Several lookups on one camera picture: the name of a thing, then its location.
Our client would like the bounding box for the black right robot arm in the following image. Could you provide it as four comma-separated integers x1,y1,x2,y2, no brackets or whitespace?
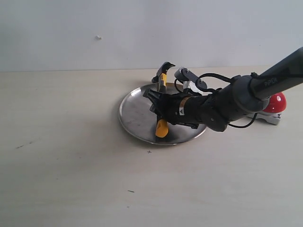
143,48,303,132

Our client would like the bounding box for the red dome push button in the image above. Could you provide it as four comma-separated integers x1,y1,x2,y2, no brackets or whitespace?
256,92,286,125

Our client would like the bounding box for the black yellow claw hammer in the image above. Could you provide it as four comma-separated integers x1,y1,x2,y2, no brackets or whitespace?
151,61,175,138

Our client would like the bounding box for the round steel plate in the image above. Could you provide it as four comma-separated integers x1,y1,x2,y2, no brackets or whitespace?
119,84,206,146

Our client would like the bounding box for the black right camera cable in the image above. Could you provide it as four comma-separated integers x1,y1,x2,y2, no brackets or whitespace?
174,72,258,130

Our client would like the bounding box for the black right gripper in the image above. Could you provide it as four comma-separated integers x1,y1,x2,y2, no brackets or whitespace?
143,89,213,128

